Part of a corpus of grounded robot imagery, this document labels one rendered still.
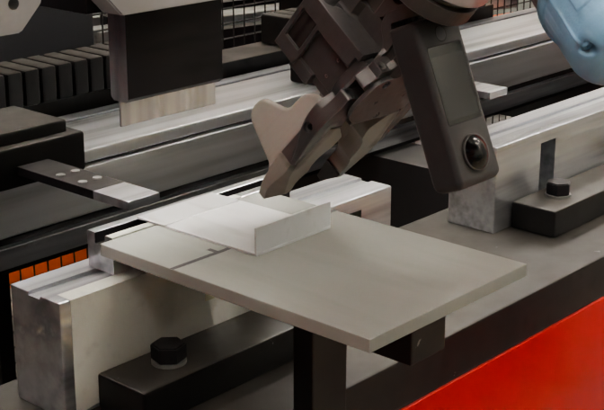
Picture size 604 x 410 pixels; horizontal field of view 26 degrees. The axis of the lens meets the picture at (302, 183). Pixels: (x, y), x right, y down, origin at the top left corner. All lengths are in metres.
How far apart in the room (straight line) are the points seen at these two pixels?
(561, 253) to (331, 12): 0.54
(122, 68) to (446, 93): 0.27
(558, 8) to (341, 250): 0.32
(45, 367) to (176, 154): 0.43
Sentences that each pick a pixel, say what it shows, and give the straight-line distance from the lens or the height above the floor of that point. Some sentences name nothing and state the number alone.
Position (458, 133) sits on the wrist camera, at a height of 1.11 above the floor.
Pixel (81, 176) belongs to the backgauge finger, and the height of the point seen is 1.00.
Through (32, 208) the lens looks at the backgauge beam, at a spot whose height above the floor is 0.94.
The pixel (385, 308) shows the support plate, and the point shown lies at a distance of 0.87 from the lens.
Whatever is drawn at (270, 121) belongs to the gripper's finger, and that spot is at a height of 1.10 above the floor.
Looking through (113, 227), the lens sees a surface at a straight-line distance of 1.04.
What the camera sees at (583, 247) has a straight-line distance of 1.37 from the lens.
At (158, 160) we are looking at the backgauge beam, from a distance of 1.37.
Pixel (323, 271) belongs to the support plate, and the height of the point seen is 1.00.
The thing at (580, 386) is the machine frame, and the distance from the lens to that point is 1.38.
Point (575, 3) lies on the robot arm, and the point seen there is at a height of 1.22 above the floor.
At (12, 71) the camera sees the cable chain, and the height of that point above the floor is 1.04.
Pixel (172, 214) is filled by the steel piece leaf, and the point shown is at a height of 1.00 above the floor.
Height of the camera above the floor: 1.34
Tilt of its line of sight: 17 degrees down
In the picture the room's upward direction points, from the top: straight up
